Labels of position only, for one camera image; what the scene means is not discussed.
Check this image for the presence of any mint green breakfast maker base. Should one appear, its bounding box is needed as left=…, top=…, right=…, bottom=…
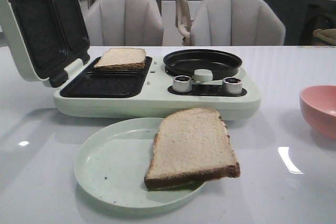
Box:
left=54, top=56, right=261, bottom=121

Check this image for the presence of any black appliance box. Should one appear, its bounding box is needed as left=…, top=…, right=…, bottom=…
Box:
left=299, top=0, right=335, bottom=46

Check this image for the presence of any mint green plate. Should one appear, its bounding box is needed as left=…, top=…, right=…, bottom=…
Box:
left=74, top=118, right=204, bottom=213

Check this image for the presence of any grey chair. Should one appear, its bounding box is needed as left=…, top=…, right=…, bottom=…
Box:
left=190, top=0, right=286, bottom=46
left=84, top=0, right=164, bottom=46

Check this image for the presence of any silver right control knob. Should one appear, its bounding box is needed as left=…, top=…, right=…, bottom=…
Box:
left=222, top=77, right=243, bottom=95

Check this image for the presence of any bread slice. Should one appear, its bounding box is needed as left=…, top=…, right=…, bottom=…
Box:
left=94, top=48, right=146, bottom=70
left=144, top=108, right=240, bottom=190

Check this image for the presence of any grey chair on left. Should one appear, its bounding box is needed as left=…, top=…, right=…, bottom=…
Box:
left=84, top=0, right=164, bottom=46

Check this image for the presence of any silver left control knob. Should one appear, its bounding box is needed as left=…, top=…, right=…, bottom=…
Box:
left=172, top=76, right=193, bottom=93

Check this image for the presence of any black round frying pan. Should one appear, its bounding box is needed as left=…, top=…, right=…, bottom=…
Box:
left=163, top=49, right=242, bottom=80

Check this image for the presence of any silver control knob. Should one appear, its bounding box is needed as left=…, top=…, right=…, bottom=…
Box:
left=172, top=76, right=193, bottom=93
left=222, top=77, right=243, bottom=95

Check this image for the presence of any mint green breakfast maker lid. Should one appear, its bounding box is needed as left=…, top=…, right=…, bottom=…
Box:
left=1, top=0, right=90, bottom=88

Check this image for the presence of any grey chair on right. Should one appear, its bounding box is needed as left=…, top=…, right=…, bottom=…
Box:
left=190, top=0, right=286, bottom=46

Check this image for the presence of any pink bowl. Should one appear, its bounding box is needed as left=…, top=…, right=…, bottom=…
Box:
left=300, top=85, right=335, bottom=140

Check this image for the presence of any beige office chair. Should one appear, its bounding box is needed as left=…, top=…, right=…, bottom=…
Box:
left=175, top=0, right=193, bottom=46

